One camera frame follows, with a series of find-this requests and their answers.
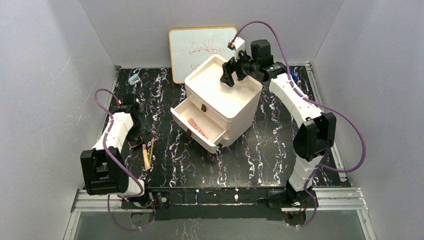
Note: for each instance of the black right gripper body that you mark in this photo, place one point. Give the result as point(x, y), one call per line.
point(234, 69)

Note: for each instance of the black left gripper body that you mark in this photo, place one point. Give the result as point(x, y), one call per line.
point(141, 127)

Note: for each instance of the pink lipstick box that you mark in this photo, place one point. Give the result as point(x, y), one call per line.
point(194, 124)

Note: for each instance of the white drawer organizer box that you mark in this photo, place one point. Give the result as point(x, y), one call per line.
point(231, 107)

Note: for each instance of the white drawer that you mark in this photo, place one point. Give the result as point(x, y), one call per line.
point(188, 109)

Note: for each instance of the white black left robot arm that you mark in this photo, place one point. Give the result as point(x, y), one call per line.
point(103, 166)

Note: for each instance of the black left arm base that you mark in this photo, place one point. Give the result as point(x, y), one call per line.
point(153, 199)

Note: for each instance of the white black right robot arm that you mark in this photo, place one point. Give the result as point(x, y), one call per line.
point(316, 129)

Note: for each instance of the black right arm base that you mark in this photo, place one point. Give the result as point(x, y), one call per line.
point(288, 198)

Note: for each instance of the thin wooden makeup pencil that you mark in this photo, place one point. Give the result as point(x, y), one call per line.
point(151, 152)

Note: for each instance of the black compact powder case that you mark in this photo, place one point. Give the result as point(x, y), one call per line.
point(135, 143)

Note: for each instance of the blue black stapler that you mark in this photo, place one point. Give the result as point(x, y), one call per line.
point(294, 76)

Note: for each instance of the light blue small stapler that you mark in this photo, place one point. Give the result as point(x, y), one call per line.
point(134, 79)

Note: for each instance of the yellow framed whiteboard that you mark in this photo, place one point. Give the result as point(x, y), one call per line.
point(190, 47)

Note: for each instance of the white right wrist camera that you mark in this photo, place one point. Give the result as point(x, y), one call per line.
point(237, 45)

